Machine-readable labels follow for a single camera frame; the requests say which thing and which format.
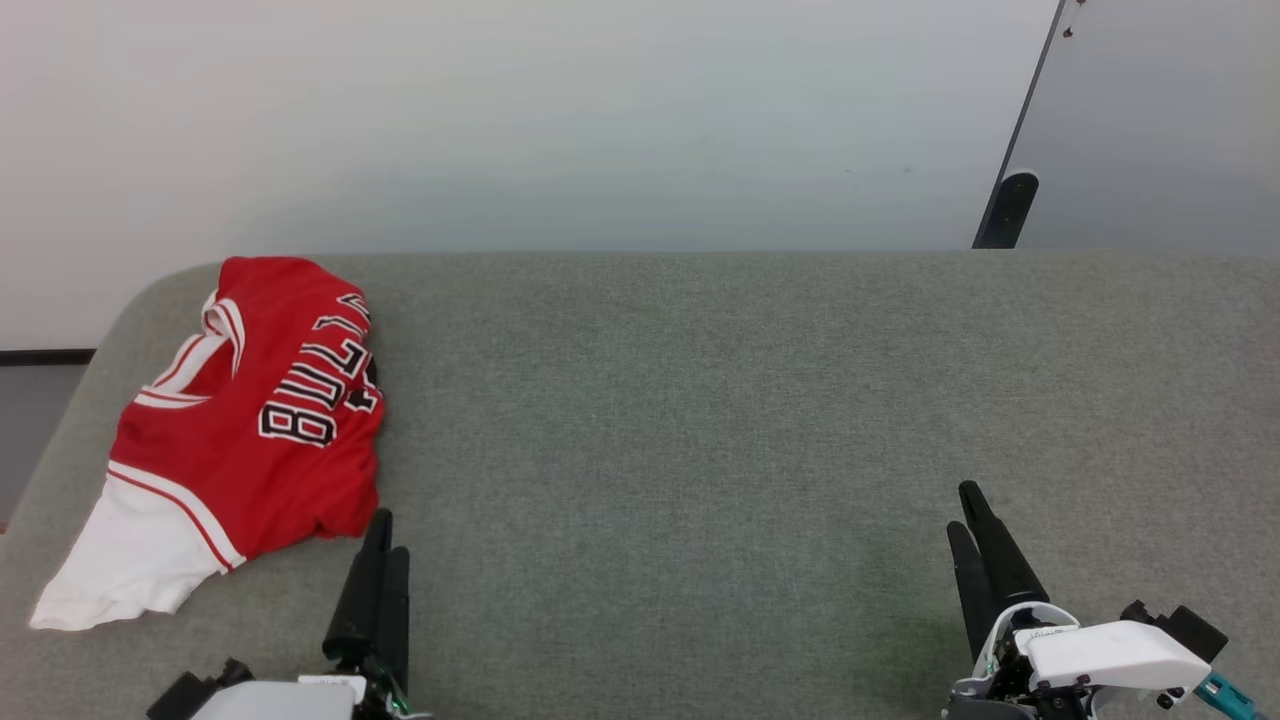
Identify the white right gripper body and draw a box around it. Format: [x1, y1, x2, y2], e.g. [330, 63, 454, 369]
[942, 600, 1213, 720]

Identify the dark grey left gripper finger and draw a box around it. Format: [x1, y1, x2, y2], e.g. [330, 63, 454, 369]
[322, 508, 394, 669]
[376, 546, 412, 695]

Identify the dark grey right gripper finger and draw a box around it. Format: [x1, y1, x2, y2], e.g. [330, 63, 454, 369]
[958, 481, 1050, 613]
[946, 521, 998, 663]

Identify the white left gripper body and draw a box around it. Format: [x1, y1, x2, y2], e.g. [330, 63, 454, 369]
[190, 650, 433, 720]

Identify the red white basketball jersey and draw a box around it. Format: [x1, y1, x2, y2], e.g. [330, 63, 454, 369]
[29, 256, 387, 632]

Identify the grey partition panel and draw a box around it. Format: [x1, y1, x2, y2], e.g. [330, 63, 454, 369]
[1012, 0, 1280, 253]

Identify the black slanted metal post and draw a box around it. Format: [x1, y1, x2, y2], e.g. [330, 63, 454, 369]
[971, 0, 1069, 250]

